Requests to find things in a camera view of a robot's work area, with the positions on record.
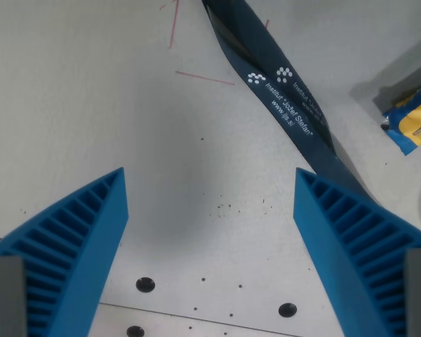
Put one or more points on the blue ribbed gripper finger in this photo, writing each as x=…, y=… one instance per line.
x=337, y=245
x=87, y=245

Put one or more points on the blue and yellow bag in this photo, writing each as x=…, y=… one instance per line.
x=412, y=121

